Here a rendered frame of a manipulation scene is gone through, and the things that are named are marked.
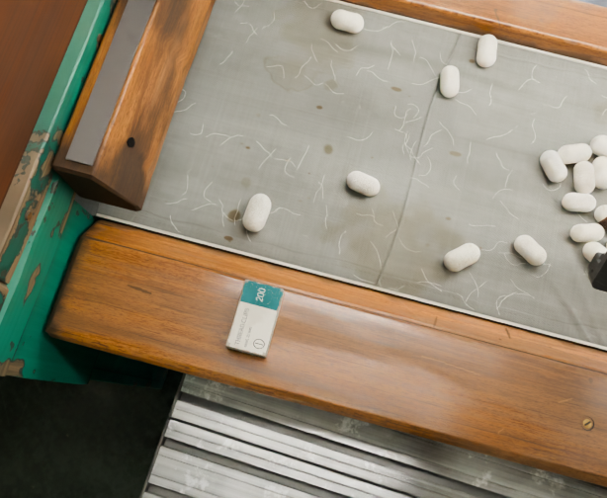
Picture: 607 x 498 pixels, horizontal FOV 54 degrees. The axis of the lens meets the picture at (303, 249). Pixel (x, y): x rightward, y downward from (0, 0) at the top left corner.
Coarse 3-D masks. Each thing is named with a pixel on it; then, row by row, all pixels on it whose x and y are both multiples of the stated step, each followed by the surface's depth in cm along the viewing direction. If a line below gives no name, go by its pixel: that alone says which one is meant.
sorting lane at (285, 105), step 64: (256, 0) 64; (320, 0) 64; (192, 64) 62; (256, 64) 62; (320, 64) 62; (384, 64) 63; (448, 64) 63; (512, 64) 63; (576, 64) 63; (192, 128) 60; (256, 128) 60; (320, 128) 60; (384, 128) 61; (448, 128) 61; (512, 128) 61; (576, 128) 61; (192, 192) 58; (256, 192) 58; (320, 192) 59; (384, 192) 59; (448, 192) 59; (512, 192) 59; (576, 192) 60; (256, 256) 57; (320, 256) 57; (384, 256) 57; (512, 256) 58; (576, 256) 58; (512, 320) 56; (576, 320) 56
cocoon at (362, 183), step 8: (352, 176) 57; (360, 176) 57; (368, 176) 57; (352, 184) 57; (360, 184) 57; (368, 184) 57; (376, 184) 57; (360, 192) 58; (368, 192) 57; (376, 192) 57
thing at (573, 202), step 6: (564, 198) 58; (570, 198) 58; (576, 198) 58; (582, 198) 58; (588, 198) 58; (594, 198) 58; (564, 204) 58; (570, 204) 58; (576, 204) 58; (582, 204) 58; (588, 204) 58; (594, 204) 58; (570, 210) 58; (576, 210) 58; (582, 210) 58; (588, 210) 58
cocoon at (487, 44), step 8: (480, 40) 62; (488, 40) 62; (496, 40) 62; (480, 48) 62; (488, 48) 61; (496, 48) 62; (480, 56) 61; (488, 56) 61; (480, 64) 62; (488, 64) 62
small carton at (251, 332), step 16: (256, 288) 51; (272, 288) 52; (240, 304) 51; (256, 304) 51; (272, 304) 51; (240, 320) 51; (256, 320) 51; (272, 320) 51; (240, 336) 50; (256, 336) 50; (256, 352) 50
